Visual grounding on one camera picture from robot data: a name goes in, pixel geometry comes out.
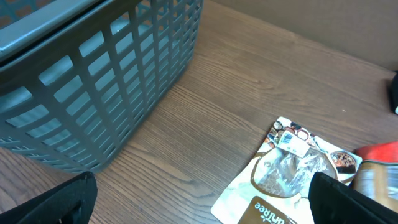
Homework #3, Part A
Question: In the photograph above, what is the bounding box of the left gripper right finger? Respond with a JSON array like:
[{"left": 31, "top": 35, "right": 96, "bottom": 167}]
[{"left": 308, "top": 172, "right": 397, "bottom": 224}]

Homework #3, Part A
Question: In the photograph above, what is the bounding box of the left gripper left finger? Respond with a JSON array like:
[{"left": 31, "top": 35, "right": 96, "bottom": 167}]
[{"left": 1, "top": 172, "right": 98, "bottom": 224}]

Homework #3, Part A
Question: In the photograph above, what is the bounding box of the orange spaghetti package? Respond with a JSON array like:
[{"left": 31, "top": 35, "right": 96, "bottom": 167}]
[{"left": 353, "top": 141, "right": 397, "bottom": 212}]

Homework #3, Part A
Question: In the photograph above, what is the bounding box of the beige brown snack pouch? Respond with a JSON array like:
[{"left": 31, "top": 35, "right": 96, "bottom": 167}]
[{"left": 211, "top": 116, "right": 362, "bottom": 223}]

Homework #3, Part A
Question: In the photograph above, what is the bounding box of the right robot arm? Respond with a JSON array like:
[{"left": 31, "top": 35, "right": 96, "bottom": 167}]
[{"left": 389, "top": 71, "right": 398, "bottom": 114}]

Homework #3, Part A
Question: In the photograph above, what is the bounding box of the grey plastic shopping basket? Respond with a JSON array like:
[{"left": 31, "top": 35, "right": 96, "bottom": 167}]
[{"left": 1, "top": 0, "right": 203, "bottom": 173}]

